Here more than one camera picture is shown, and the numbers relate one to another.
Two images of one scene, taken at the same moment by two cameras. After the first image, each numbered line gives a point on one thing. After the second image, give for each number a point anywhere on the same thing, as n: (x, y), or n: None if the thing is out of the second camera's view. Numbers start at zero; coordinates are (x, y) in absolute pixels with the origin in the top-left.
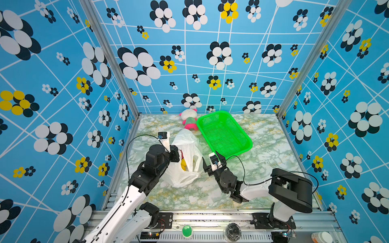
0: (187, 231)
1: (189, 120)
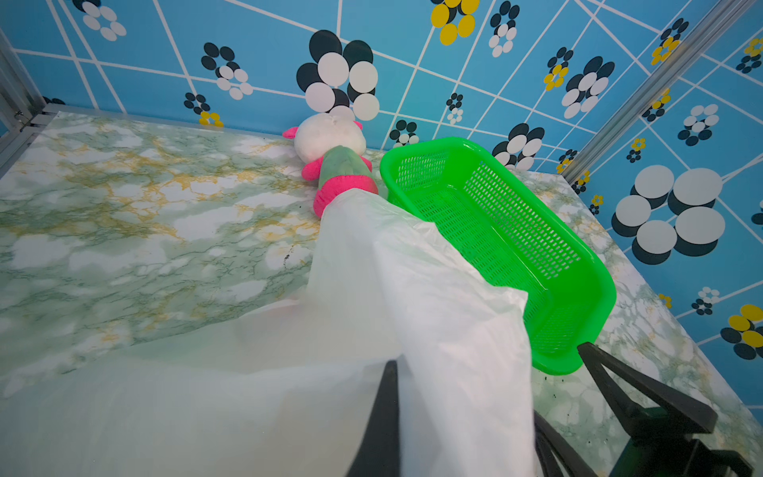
0: None
1: (333, 148)
